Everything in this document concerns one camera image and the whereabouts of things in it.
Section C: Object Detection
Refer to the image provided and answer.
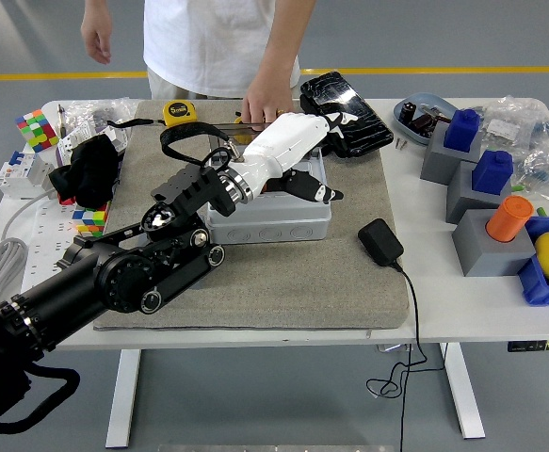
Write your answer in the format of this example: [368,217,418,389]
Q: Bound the person's left hand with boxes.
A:
[240,73,298,132]

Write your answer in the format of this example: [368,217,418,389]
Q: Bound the person's right hand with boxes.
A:
[80,17,113,66]

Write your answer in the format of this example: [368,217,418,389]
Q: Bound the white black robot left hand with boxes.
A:
[240,111,363,205]

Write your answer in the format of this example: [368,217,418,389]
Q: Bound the clear hinged box lid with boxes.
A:
[207,120,278,142]

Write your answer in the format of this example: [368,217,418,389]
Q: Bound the grey plastic junction box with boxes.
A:
[205,144,333,246]

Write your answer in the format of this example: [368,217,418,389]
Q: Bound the blue square battery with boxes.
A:
[471,150,515,196]
[444,108,483,154]

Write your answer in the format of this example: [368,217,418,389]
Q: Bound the clear crumpled plastic bag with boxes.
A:
[64,96,141,153]

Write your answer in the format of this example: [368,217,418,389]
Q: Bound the glossy black cracked case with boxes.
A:
[299,71,396,159]

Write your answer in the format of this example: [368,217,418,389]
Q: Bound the person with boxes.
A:
[142,0,304,101]

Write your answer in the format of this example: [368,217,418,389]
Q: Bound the multicolour puzzle cube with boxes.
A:
[14,108,61,153]
[72,202,111,238]

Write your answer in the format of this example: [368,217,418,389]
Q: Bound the black cloth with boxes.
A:
[48,137,121,211]

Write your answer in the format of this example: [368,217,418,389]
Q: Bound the brown component in dish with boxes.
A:
[408,112,440,138]

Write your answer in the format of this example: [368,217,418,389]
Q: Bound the black power adapter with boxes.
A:
[357,218,406,269]

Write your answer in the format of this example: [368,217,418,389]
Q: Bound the blue-grey oval dish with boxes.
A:
[393,91,460,146]

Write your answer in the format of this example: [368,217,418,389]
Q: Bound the grey-brown table mat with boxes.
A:
[92,98,410,331]

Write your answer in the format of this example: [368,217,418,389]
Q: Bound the white circuit breaker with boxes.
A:
[0,150,57,201]

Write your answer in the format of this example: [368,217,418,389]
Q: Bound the grey cube holder square hole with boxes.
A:
[445,160,513,225]
[419,121,483,186]

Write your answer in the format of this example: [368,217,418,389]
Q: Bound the white power strip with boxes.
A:
[20,196,111,294]

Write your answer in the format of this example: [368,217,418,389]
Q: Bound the grey cube holder round hole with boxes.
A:
[451,208,537,279]

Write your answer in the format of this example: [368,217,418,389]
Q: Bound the clear bag of small parts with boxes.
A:
[478,95,549,156]
[511,139,549,208]

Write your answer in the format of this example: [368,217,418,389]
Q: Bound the blue plastic bin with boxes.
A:
[517,216,549,308]

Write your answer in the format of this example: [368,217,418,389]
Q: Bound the white table leg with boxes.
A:
[443,342,486,441]
[105,348,142,449]

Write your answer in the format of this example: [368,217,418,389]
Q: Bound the black table control panel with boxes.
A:
[506,339,549,354]

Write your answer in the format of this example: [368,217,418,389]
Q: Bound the yellow tape measure black strap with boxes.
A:
[106,99,200,130]

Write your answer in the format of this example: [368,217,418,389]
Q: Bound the black adapter cord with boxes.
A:
[365,261,445,452]

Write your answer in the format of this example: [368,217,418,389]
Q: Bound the white power cable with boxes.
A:
[0,189,57,308]

